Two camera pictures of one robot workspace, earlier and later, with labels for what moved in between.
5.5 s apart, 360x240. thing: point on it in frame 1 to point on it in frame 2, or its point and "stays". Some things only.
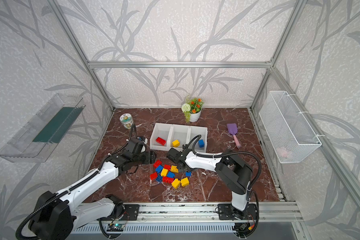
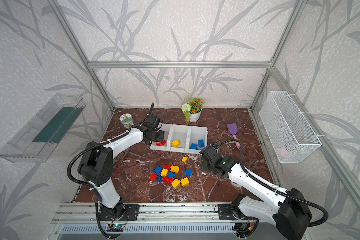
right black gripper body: x=171 y=153 to x=206 y=155
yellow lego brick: x=164 y=172 stays
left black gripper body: x=150 y=156 to x=157 y=135
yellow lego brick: x=185 y=182 stays
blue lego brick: x=201 y=143 stays
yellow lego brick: x=176 y=143 stays
